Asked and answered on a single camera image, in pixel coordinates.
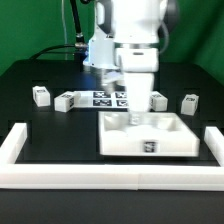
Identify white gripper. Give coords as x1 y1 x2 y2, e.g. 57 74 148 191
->
115 48 159 125

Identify white square table top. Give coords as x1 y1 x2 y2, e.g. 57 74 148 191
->
98 112 200 157

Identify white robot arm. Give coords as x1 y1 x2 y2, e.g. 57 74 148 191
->
83 0 179 125

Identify white marker tag sheet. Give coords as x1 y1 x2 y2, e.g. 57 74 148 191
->
74 91 128 109

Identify white U-shaped fence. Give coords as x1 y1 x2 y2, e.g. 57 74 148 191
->
0 123 224 191

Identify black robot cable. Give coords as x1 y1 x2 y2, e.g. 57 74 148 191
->
29 0 89 60

